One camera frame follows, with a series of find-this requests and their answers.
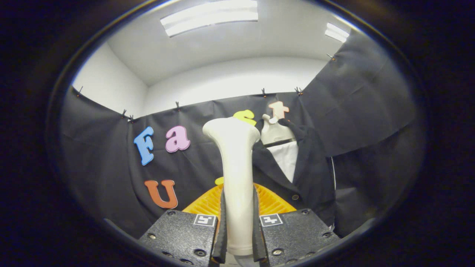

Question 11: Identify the white garment steamer head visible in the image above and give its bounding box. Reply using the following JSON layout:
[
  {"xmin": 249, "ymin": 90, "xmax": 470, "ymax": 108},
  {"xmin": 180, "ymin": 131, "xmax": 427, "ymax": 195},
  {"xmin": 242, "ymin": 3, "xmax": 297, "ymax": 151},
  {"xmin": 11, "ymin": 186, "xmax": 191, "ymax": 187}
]
[{"xmin": 202, "ymin": 117, "xmax": 261, "ymax": 256}]

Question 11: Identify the small ceiling light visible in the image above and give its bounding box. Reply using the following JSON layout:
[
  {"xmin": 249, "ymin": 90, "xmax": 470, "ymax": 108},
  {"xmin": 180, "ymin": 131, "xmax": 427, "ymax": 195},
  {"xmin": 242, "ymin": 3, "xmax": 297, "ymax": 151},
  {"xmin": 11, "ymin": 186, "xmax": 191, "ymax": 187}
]
[{"xmin": 325, "ymin": 22, "xmax": 350, "ymax": 43}]

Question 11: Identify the white plastic hanger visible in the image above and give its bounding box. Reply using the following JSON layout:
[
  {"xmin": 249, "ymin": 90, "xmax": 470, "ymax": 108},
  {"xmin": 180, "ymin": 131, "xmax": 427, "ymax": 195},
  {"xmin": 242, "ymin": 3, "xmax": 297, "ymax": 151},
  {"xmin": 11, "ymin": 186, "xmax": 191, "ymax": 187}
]
[{"xmin": 261, "ymin": 114, "xmax": 296, "ymax": 146}]

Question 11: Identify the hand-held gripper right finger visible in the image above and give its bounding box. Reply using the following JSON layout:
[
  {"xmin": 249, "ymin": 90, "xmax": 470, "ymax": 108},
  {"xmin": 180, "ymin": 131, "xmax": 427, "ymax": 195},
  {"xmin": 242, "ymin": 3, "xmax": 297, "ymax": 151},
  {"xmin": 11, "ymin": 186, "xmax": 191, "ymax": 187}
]
[{"xmin": 253, "ymin": 183, "xmax": 340, "ymax": 267}]

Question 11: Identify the white mannequin torso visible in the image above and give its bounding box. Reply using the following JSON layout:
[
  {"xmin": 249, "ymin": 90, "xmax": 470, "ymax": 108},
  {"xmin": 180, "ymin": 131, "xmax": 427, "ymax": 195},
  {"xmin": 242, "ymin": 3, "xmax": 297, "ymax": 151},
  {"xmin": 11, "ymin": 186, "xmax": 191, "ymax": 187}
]
[{"xmin": 267, "ymin": 141, "xmax": 299, "ymax": 183}]

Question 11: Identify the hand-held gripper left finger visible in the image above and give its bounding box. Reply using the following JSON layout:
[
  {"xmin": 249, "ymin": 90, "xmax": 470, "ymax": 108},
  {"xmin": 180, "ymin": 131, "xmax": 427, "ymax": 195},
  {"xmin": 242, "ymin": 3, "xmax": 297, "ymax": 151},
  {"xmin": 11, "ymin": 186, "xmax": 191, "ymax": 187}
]
[{"xmin": 138, "ymin": 184, "xmax": 228, "ymax": 267}]

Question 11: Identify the black backdrop cloth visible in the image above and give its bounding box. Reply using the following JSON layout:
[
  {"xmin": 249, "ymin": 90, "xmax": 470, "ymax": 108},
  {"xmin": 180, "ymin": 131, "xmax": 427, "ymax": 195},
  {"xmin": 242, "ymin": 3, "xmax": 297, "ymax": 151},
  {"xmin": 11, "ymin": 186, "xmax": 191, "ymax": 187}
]
[{"xmin": 59, "ymin": 30, "xmax": 418, "ymax": 240}]

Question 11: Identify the black button jacket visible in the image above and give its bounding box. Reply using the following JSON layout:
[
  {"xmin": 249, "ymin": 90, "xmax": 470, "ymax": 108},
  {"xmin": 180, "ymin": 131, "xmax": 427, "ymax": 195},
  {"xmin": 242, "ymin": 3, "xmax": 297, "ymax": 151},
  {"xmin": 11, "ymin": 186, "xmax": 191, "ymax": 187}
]
[{"xmin": 252, "ymin": 119, "xmax": 336, "ymax": 227}]

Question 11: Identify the long ceiling light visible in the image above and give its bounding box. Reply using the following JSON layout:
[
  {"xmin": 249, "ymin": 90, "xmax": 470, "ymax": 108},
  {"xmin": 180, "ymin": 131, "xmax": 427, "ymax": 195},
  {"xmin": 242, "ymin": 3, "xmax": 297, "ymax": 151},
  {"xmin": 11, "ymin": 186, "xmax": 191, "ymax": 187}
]
[{"xmin": 160, "ymin": 0, "xmax": 259, "ymax": 37}]

